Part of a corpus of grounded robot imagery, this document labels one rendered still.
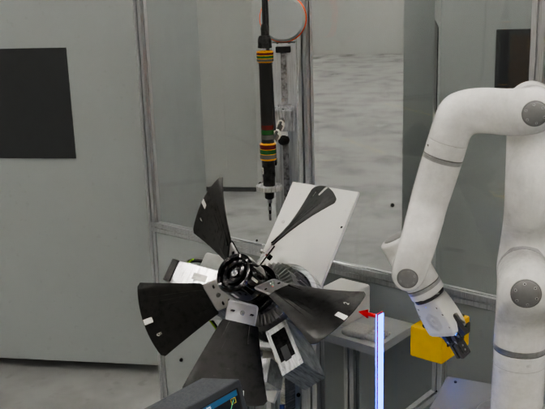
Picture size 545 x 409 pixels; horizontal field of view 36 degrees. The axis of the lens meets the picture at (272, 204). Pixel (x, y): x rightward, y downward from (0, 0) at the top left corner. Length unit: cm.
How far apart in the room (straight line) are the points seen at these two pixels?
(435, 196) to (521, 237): 23
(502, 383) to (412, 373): 102
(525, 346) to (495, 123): 52
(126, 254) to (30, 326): 72
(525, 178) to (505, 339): 38
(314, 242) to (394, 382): 74
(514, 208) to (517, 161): 11
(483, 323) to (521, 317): 89
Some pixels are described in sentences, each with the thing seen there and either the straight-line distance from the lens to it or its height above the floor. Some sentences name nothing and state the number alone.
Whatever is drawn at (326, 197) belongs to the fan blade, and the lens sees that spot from 232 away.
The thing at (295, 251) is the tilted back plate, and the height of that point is 118.
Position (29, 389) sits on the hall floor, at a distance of 461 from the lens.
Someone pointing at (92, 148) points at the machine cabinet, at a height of 122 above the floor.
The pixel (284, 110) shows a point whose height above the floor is 159.
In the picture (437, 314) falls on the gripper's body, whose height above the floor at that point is 124.
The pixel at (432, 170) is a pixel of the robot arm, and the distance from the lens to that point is 190.
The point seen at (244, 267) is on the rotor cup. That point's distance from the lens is 232.
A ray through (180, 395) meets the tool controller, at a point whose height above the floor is 124.
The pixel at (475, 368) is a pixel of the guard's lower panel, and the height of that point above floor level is 74.
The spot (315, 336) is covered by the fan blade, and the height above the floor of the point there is 113.
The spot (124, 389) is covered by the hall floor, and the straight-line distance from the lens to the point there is 447.
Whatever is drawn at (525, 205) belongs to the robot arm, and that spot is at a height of 151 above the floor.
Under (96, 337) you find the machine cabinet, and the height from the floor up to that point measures 20.
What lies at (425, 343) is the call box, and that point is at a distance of 235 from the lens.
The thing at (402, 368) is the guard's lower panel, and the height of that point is 66.
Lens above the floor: 199
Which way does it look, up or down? 15 degrees down
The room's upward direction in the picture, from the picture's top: 2 degrees counter-clockwise
